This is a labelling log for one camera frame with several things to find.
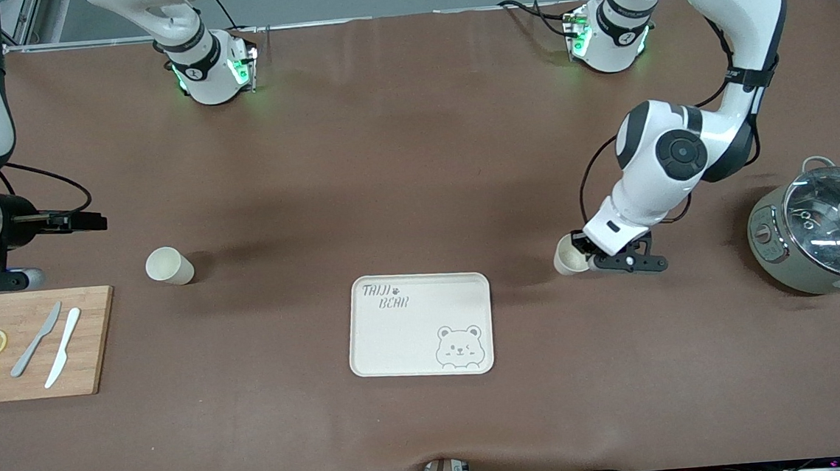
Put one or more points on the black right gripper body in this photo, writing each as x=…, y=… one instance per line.
x=20, y=221

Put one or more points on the white plastic cup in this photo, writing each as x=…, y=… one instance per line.
x=169, y=266
x=568, y=258

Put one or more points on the cream tray with bear print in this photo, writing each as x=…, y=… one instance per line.
x=412, y=332

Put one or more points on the wooden cutting board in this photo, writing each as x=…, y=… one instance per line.
x=94, y=339

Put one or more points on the grey plastic knife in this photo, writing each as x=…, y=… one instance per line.
x=34, y=342

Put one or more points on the white plastic knife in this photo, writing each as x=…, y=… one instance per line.
x=64, y=345

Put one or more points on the glass pot lid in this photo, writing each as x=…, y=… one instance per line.
x=833, y=229

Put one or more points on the aluminium frame profile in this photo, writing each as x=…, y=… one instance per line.
x=21, y=23

